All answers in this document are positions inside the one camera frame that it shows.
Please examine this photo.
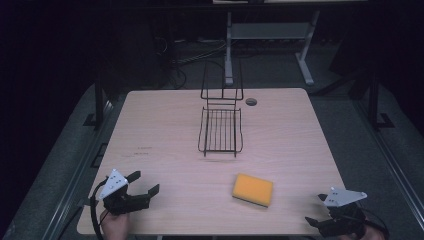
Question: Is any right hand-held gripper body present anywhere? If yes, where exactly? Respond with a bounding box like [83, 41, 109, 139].
[319, 186, 368, 238]

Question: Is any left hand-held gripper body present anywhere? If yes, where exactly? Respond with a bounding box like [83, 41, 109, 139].
[97, 168, 152, 216]

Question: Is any yellow sponge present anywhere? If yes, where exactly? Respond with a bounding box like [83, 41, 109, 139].
[231, 173, 274, 208]

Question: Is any black wire rack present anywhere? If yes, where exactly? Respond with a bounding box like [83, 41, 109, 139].
[197, 59, 244, 158]

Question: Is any person's left hand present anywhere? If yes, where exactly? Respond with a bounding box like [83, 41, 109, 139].
[100, 209, 131, 240]

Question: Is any person's right hand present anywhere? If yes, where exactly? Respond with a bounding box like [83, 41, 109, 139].
[336, 223, 387, 240]

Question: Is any grey metal stand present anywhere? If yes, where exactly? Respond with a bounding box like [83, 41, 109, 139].
[224, 9, 321, 87]

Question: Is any black cable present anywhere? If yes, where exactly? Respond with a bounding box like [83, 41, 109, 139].
[89, 178, 108, 240]
[358, 207, 390, 240]

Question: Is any black metal frame post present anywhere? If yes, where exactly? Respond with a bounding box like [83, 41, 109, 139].
[83, 71, 113, 131]
[364, 66, 396, 132]

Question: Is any bundle of floor cables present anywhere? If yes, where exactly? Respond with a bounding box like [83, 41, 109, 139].
[154, 36, 231, 90]

